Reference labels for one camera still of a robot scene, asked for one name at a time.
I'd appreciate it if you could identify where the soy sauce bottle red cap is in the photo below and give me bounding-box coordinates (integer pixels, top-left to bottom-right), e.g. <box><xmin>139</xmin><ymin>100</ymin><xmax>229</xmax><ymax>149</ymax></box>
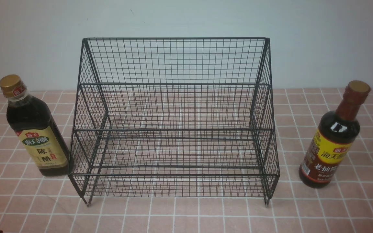
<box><xmin>299</xmin><ymin>81</ymin><xmax>371</xmax><ymax>188</ymax></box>

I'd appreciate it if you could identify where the vinegar bottle gold cap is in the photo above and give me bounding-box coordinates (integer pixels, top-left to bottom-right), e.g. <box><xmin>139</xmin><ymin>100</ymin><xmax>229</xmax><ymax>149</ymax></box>
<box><xmin>0</xmin><ymin>75</ymin><xmax>70</xmax><ymax>176</ymax></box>

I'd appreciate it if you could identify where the black wire mesh shelf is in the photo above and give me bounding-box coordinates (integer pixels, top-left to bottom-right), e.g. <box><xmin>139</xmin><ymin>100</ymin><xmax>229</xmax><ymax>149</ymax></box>
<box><xmin>68</xmin><ymin>37</ymin><xmax>280</xmax><ymax>205</ymax></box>

